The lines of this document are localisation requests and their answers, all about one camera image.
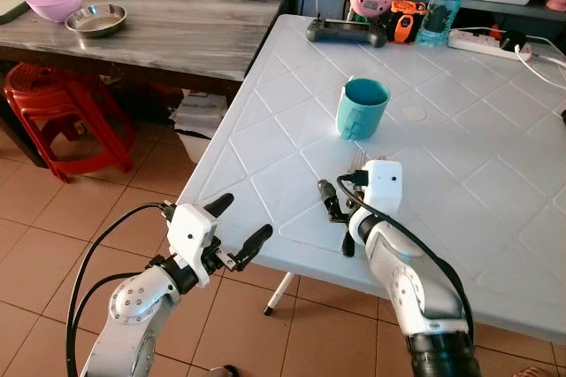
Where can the silver fork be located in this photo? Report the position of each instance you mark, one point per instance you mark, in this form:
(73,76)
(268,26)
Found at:
(360,158)

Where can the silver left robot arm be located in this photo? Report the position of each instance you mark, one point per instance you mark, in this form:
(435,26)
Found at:
(133,311)

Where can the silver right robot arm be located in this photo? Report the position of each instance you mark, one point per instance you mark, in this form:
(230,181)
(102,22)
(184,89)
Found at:
(407,284)

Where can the white table leg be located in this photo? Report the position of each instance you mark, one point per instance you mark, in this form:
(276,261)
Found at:
(279,293)

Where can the white bin with papers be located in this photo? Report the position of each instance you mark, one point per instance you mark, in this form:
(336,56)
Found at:
(202,125)

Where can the teal cup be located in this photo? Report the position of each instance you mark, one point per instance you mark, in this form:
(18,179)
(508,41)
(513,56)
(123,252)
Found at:
(361,111)

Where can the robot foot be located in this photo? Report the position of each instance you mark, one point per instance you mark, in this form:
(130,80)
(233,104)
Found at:
(222,372)

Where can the round white table cap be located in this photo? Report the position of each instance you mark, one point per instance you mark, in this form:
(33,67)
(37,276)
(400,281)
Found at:
(414,113)

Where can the black handheld controller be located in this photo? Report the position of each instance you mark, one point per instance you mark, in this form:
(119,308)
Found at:
(345,34)

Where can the orange and black device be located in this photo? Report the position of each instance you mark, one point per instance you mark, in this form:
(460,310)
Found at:
(405,23)

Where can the red plastic stool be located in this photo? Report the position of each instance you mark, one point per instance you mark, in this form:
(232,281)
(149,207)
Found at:
(53,98)

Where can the white power strip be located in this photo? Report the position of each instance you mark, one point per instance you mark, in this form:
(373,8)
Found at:
(478,41)

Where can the clear blue water bottle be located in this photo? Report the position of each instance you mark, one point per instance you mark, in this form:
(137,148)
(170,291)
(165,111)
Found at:
(442,10)

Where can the steel bowl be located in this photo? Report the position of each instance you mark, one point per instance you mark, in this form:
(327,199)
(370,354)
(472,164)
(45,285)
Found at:
(95,19)

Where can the black plug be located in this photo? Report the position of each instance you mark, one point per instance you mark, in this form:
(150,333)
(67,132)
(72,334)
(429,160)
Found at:
(513,40)

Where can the large purple bowl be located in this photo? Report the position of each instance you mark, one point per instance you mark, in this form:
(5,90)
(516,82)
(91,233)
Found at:
(53,3)

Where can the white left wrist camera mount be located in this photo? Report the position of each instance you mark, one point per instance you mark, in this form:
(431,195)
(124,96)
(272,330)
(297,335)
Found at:
(188,228)

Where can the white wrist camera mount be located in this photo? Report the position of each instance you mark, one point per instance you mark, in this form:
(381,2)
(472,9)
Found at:
(385,187)
(188,228)

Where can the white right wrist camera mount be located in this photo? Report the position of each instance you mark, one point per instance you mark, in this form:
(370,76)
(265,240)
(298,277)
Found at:
(385,187)

